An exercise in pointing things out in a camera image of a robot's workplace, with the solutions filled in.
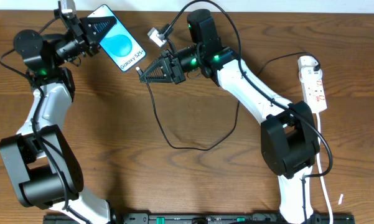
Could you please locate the blue Galaxy smartphone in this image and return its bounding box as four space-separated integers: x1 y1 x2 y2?
88 4 146 72

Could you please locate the black charger cable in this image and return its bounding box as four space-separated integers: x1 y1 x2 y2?
135 51 322 152

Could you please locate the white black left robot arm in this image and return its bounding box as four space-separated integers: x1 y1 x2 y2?
0 9 118 223

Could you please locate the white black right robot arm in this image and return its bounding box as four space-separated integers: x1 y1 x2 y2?
137 9 320 223

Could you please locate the white USB charger adapter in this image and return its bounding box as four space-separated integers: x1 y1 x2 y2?
297 55 320 72

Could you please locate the white power strip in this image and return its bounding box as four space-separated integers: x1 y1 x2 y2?
299 67 327 114

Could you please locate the white paper scrap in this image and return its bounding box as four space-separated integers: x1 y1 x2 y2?
338 194 344 205

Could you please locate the white power strip cord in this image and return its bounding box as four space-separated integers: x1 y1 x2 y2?
316 112 334 224

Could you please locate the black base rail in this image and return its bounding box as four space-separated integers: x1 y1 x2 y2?
42 213 355 224

